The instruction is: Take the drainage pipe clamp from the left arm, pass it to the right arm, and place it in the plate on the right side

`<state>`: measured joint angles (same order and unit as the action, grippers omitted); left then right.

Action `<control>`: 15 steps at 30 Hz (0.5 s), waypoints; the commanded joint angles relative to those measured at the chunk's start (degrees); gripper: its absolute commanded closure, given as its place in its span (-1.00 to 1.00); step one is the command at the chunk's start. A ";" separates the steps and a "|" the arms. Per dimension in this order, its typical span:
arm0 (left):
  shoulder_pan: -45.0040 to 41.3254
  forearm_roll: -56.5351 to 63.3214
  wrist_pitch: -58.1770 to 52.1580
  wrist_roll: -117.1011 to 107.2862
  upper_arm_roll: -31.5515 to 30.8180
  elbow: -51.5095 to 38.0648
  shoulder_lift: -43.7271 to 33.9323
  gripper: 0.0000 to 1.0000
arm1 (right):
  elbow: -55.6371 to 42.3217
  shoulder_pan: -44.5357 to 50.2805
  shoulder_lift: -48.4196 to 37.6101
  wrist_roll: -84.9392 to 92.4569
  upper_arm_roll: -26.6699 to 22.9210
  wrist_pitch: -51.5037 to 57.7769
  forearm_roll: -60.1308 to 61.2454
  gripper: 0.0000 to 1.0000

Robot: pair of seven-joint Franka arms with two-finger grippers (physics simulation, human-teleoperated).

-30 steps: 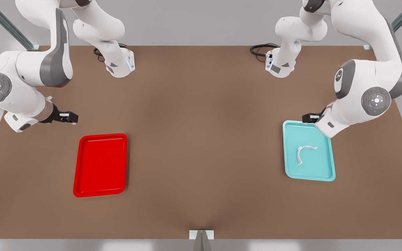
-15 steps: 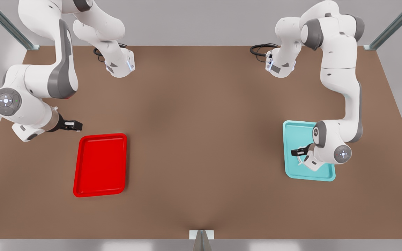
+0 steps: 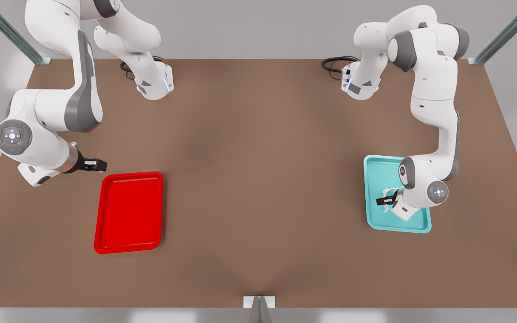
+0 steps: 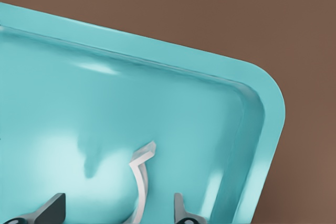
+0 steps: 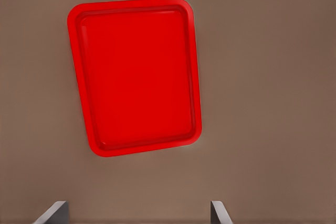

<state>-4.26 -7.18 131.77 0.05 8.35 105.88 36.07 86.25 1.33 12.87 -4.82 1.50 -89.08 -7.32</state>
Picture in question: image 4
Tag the turquoise plastic tray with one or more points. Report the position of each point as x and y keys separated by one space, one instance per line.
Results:
x=131 y=119

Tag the white drainage pipe clamp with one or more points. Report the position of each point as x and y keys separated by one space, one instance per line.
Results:
x=142 y=171

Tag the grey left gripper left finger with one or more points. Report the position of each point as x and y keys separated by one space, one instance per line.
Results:
x=51 y=207

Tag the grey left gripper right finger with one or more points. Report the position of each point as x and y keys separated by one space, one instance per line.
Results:
x=181 y=211

